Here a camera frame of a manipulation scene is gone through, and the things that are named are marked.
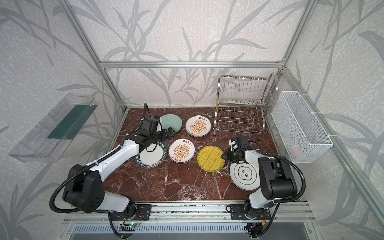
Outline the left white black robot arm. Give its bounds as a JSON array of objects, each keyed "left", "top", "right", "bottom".
[{"left": 50, "top": 117, "right": 175, "bottom": 218}]

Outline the aluminium cage frame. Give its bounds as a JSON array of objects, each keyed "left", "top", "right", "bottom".
[{"left": 59, "top": 1, "right": 384, "bottom": 225}]

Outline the yellow grid plate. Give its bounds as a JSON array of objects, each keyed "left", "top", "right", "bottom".
[{"left": 197, "top": 146, "right": 226, "bottom": 173}]

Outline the orange sunburst plate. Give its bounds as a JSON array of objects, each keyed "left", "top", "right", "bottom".
[
  {"left": 186, "top": 116, "right": 212, "bottom": 137},
  {"left": 169, "top": 139, "right": 196, "bottom": 164}
]

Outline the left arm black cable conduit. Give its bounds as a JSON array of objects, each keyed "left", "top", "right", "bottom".
[{"left": 49, "top": 146, "right": 123, "bottom": 214}]

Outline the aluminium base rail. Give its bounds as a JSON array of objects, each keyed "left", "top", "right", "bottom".
[{"left": 61, "top": 200, "right": 316, "bottom": 224}]

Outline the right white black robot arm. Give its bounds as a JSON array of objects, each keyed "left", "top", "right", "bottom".
[{"left": 221, "top": 137, "right": 299, "bottom": 210}]

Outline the white wire mesh basket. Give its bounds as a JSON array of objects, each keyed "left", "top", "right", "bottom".
[{"left": 272, "top": 91, "right": 333, "bottom": 164}]

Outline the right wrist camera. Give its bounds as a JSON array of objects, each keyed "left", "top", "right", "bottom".
[{"left": 229, "top": 139, "right": 238, "bottom": 152}]

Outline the green rimmed Chinese text plate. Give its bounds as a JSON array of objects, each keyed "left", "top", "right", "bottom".
[{"left": 135, "top": 143, "right": 168, "bottom": 169}]

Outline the mint green flower plate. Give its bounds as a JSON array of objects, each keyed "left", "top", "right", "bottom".
[{"left": 160, "top": 114, "right": 183, "bottom": 133}]

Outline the clear plastic wall tray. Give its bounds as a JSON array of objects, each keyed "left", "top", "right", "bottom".
[{"left": 9, "top": 94, "right": 98, "bottom": 163}]

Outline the steel two-tier dish rack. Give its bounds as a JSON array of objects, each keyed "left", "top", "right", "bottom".
[{"left": 213, "top": 73, "right": 279, "bottom": 135}]

